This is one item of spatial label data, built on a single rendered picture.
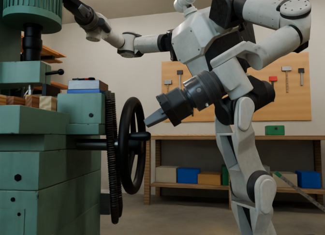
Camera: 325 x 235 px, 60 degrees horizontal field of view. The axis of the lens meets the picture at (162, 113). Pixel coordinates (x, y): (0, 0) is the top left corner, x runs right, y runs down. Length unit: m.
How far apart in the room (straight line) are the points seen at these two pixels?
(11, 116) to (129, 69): 3.81
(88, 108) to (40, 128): 0.17
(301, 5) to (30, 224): 0.87
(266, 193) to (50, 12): 1.05
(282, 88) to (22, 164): 3.67
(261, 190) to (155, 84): 3.19
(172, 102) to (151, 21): 3.86
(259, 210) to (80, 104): 0.83
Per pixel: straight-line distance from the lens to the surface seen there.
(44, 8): 0.99
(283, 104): 4.06
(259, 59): 0.78
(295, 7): 0.88
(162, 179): 3.70
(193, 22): 1.14
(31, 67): 0.97
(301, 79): 4.13
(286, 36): 0.83
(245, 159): 1.25
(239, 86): 0.74
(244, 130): 1.20
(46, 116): 0.74
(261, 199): 1.26
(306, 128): 4.12
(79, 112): 0.84
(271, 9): 0.95
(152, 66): 4.30
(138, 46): 1.52
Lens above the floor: 0.83
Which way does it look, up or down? 5 degrees up
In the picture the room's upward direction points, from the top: straight up
